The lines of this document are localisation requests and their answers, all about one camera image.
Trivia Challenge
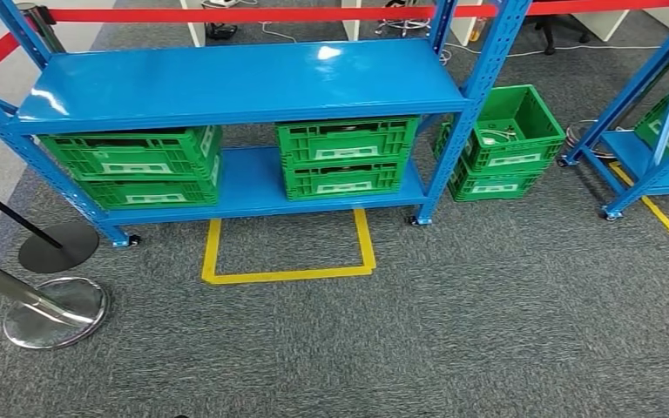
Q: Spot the blue metal shelf rack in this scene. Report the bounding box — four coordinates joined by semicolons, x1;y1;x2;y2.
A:
559;0;669;223
0;0;535;249

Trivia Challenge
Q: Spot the chrome stool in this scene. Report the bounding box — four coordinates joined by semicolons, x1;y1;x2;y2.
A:
375;0;431;37

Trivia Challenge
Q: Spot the small black bag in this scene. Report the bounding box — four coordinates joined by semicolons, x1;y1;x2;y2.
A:
204;23;239;40

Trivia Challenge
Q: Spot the black pole with round base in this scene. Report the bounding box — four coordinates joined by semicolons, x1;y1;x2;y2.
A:
0;179;101;274

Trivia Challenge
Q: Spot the black office chair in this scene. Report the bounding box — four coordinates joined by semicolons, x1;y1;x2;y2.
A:
527;14;591;56

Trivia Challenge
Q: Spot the chrome stanchion with base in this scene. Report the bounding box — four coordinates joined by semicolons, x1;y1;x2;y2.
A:
0;249;109;350

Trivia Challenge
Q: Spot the white cables and adapter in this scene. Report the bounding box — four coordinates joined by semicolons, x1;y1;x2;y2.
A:
477;126;518;146

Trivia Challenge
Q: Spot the long white floor cable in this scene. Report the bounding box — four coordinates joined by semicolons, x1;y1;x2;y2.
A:
258;22;300;45

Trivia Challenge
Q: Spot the coiled cable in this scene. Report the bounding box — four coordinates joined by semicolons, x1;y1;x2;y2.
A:
564;119;627;160

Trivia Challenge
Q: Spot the dark stanchion post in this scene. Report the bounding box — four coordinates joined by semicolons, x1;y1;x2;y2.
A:
17;3;67;54

